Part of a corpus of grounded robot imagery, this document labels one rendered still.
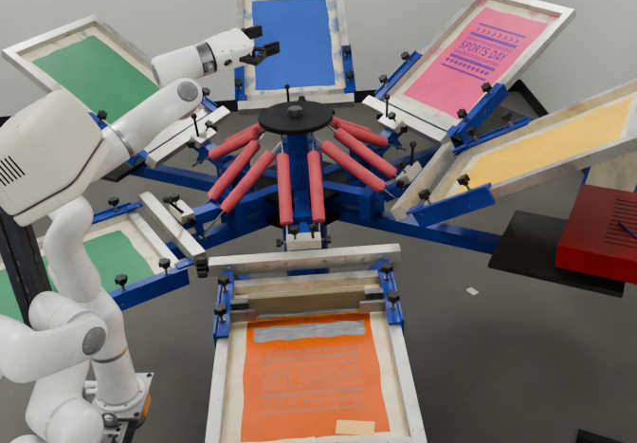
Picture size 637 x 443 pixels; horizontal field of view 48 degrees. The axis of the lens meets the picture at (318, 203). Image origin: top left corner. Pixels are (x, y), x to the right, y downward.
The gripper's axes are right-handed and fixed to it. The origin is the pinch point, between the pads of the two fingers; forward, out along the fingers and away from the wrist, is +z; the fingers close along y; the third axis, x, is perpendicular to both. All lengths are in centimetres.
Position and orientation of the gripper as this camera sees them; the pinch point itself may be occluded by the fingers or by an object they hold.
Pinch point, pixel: (266, 39)
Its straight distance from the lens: 176.6
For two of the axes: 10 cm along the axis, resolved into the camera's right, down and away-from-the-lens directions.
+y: -5.0, -5.8, 6.4
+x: 0.3, 7.3, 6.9
